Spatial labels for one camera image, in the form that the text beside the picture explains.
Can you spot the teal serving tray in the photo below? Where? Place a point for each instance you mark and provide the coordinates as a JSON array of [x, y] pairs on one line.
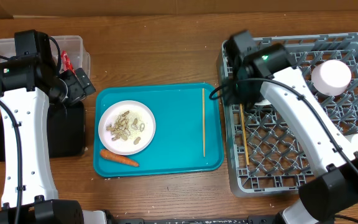
[[177, 146]]

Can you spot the pink small bowl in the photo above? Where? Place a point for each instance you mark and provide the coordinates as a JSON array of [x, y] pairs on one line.
[[331, 78]]

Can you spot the peanut shells and rice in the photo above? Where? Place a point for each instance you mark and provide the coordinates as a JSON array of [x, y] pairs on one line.
[[127, 126]]

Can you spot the white bowl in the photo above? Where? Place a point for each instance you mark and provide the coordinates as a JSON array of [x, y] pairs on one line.
[[263, 103]]

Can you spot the red snack wrapper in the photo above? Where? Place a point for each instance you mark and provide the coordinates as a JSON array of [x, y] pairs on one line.
[[66, 62]]

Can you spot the pink plate with food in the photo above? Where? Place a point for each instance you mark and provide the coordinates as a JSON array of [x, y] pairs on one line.
[[126, 148]]

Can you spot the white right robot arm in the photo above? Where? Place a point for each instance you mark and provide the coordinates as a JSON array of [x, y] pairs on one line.
[[271, 74]]

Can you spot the black tray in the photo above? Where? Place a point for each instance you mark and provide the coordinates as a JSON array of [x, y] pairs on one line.
[[66, 130]]

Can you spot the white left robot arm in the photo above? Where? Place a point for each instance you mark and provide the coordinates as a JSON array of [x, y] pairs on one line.
[[29, 82]]

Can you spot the orange carrot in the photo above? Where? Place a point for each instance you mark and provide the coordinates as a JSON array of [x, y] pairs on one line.
[[108, 155]]

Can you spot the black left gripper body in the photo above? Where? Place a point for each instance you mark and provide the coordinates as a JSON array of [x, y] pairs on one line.
[[76, 89]]

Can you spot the clear plastic bin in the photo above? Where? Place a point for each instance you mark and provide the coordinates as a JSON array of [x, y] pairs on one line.
[[71, 44]]

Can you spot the grey dish rack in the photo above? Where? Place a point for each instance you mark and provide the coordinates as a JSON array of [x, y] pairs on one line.
[[277, 162]]

